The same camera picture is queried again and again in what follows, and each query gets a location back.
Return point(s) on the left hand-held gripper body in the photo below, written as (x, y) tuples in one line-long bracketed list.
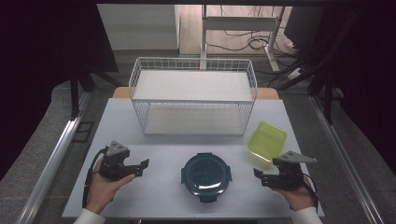
[(114, 161)]

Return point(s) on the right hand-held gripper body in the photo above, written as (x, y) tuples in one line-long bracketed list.
[(289, 174)]

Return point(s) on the rectangular container with green lid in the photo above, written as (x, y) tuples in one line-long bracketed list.
[(267, 141)]

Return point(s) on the round container with dark lid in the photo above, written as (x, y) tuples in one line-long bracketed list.
[(206, 177)]

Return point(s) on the person's right hand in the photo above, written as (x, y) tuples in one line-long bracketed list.
[(299, 197)]

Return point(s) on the person's left hand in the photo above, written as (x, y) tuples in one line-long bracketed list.
[(102, 188)]

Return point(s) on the wooden table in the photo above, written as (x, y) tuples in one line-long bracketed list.
[(120, 92)]

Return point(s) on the black stand legs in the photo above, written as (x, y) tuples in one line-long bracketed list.
[(74, 93), (327, 90)]

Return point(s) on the white power strip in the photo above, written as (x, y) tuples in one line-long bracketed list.
[(294, 74)]

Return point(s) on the white cabinet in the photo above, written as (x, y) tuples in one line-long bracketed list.
[(140, 26)]

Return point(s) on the aluminium frame rail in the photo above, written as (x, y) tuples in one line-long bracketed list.
[(49, 168), (345, 158)]

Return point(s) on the white desk frame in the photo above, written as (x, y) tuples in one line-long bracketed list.
[(239, 23)]

